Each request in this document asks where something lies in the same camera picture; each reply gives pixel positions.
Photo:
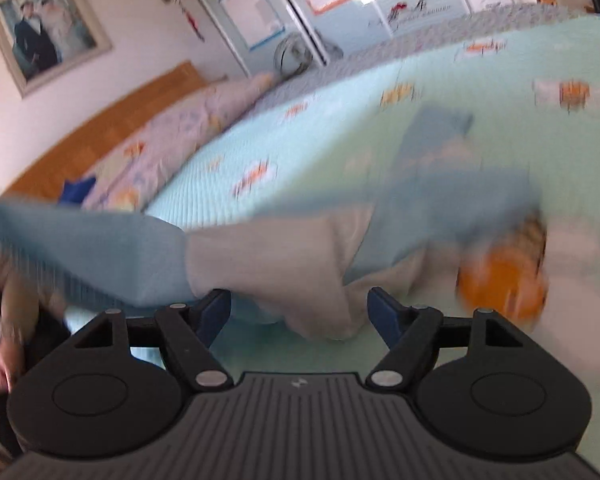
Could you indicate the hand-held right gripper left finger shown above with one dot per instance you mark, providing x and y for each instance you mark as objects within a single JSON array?
[{"x": 215, "y": 310}]

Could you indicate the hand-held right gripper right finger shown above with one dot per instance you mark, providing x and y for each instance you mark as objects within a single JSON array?
[{"x": 382, "y": 310}]

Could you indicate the light blue and grey jacket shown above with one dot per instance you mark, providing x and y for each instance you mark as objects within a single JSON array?
[{"x": 280, "y": 260}]

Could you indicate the folded dark blue cloth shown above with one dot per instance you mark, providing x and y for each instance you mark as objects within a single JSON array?
[{"x": 77, "y": 191}]

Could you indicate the floral duvet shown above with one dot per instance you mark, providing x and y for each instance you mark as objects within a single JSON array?
[{"x": 180, "y": 125}]

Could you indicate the bee print quilted bedspread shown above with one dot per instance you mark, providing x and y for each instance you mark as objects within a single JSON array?
[{"x": 330, "y": 125}]

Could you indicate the wooden headboard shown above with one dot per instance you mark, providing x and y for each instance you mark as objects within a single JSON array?
[{"x": 105, "y": 125}]

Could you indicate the purple heart print sheet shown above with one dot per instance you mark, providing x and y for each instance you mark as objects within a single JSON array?
[{"x": 430, "y": 40}]

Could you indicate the red hanging ornament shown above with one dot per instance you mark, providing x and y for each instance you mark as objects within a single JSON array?
[{"x": 192, "y": 22}]

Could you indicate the white sliding door wardrobe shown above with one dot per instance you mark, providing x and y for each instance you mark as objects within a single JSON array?
[{"x": 360, "y": 15}]

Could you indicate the framed wedding photo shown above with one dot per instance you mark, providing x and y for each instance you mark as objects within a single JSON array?
[{"x": 45, "y": 30}]

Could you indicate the blue framed wall chart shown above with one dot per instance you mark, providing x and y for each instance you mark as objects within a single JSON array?
[{"x": 252, "y": 12}]

